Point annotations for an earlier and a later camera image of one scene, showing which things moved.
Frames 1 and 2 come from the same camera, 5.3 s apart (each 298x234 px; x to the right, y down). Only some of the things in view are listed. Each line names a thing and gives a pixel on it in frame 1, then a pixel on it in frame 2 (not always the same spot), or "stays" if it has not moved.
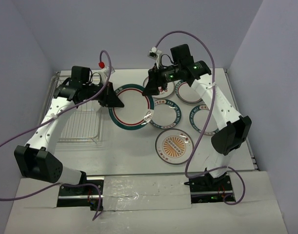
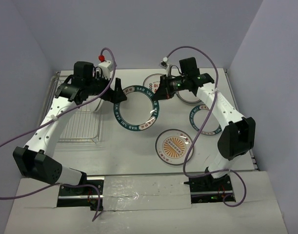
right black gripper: [155, 81] to [164, 87]
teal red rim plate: [138, 109] to [95, 105]
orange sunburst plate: [174, 146] stays
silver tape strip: [125, 193] stays
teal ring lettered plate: [167, 114] to [140, 110]
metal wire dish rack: [83, 125] stays
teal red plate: [186, 93] stays
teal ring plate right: [198, 117] stays
